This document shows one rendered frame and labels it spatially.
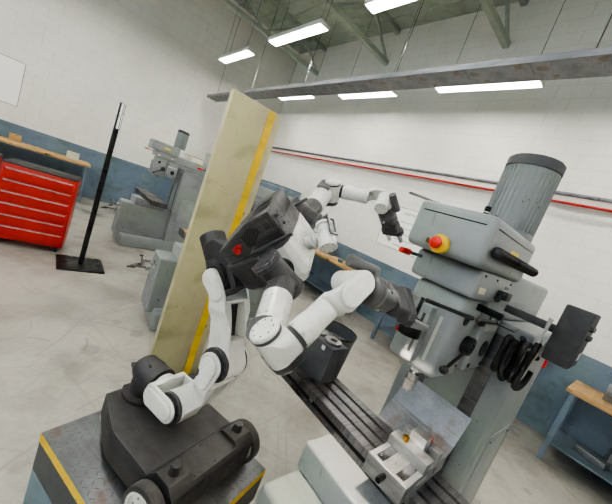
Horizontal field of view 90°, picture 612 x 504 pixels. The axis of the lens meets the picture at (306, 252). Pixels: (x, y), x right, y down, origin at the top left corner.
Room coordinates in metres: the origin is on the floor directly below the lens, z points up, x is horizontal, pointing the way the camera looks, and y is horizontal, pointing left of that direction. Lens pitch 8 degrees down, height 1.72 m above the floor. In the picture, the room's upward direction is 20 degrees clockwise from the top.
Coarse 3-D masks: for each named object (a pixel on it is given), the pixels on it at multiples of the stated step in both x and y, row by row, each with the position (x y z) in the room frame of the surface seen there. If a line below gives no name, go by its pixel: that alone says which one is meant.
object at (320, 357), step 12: (324, 336) 1.51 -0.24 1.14; (312, 348) 1.48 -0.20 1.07; (324, 348) 1.43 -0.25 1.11; (336, 348) 1.43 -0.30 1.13; (312, 360) 1.46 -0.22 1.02; (324, 360) 1.41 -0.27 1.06; (336, 360) 1.43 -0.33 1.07; (312, 372) 1.44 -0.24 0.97; (324, 372) 1.40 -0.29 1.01; (336, 372) 1.46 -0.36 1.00
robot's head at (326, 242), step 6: (318, 222) 1.13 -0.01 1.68; (324, 222) 1.13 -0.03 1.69; (318, 228) 1.13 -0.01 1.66; (324, 228) 1.11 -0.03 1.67; (312, 234) 1.13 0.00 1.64; (318, 234) 1.12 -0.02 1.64; (324, 234) 1.09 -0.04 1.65; (330, 234) 1.09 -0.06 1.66; (312, 240) 1.12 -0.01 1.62; (318, 240) 1.10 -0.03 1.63; (324, 240) 1.07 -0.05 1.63; (330, 240) 1.07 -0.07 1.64; (318, 246) 1.15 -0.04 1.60; (324, 246) 1.08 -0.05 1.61; (330, 246) 1.08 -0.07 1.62; (336, 246) 1.09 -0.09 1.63; (324, 252) 1.11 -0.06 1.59
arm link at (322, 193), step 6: (324, 180) 1.55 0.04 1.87; (330, 180) 1.53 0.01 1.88; (336, 180) 1.54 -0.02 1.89; (318, 186) 1.51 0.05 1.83; (324, 186) 1.50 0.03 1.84; (330, 186) 1.51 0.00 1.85; (336, 186) 1.52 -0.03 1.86; (312, 192) 1.49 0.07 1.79; (318, 192) 1.46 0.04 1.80; (324, 192) 1.47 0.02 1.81; (330, 192) 1.52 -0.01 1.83; (318, 198) 1.41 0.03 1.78; (324, 198) 1.45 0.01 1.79; (330, 198) 1.53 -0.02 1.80; (324, 204) 1.44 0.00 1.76
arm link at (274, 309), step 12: (276, 288) 0.85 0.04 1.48; (264, 300) 0.82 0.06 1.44; (276, 300) 0.81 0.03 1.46; (288, 300) 0.84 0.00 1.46; (264, 312) 0.77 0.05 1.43; (276, 312) 0.77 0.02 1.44; (288, 312) 0.82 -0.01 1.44; (252, 324) 0.73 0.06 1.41; (264, 324) 0.69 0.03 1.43; (276, 324) 0.68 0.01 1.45; (252, 336) 0.67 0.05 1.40; (264, 336) 0.65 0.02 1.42; (276, 336) 0.66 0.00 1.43; (264, 360) 0.72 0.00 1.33; (288, 372) 0.69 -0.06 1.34
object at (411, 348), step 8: (424, 304) 1.07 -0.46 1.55; (424, 312) 1.06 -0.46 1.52; (432, 312) 1.06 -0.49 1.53; (424, 320) 1.06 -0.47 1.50; (424, 336) 1.07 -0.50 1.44; (408, 344) 1.07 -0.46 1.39; (416, 344) 1.05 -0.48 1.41; (408, 352) 1.06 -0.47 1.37; (416, 352) 1.07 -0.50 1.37; (408, 360) 1.05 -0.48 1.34
